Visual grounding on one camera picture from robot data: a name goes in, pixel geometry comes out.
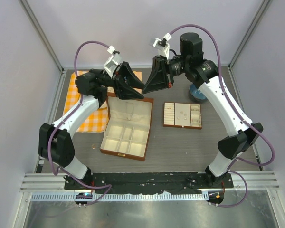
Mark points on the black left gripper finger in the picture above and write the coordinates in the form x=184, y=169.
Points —
x=131, y=93
x=129, y=76

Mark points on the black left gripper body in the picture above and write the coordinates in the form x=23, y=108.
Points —
x=118, y=73

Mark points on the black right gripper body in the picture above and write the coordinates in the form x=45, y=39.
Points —
x=171, y=80

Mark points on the brown jewelry box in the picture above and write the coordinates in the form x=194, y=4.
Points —
x=128, y=129

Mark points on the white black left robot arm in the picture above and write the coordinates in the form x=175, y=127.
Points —
x=55, y=140

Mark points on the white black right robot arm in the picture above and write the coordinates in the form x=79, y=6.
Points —
x=204, y=74

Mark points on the brown jewelry tray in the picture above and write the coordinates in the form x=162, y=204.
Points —
x=173, y=110

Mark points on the beige floral ceramic plate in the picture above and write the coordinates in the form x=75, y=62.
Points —
x=111, y=90

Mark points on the blue ceramic bowl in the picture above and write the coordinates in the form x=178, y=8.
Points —
x=196, y=94

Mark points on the orange white checkered cloth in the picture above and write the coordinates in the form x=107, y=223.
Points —
x=96, y=122

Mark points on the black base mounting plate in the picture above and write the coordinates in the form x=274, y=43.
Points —
x=150, y=183

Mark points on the white slotted cable duct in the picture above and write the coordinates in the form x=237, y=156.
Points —
x=87, y=197

